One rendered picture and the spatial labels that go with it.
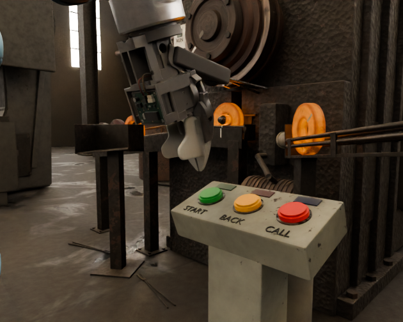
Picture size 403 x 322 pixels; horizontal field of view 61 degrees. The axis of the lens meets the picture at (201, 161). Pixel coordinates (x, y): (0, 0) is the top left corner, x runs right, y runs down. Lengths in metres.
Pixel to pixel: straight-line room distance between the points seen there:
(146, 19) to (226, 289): 0.38
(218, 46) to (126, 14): 0.97
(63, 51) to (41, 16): 8.19
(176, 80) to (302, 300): 0.45
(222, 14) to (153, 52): 0.99
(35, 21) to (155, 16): 3.53
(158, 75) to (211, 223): 0.22
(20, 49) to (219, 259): 3.47
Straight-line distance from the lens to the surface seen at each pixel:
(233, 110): 1.46
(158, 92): 0.43
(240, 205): 0.49
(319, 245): 0.44
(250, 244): 0.46
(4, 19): 3.82
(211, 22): 1.44
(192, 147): 0.49
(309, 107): 1.02
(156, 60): 0.46
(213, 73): 0.52
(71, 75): 12.15
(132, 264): 1.84
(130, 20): 0.45
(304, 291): 0.68
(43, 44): 3.94
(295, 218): 0.45
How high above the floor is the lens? 0.72
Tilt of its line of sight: 6 degrees down
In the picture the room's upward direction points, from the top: straight up
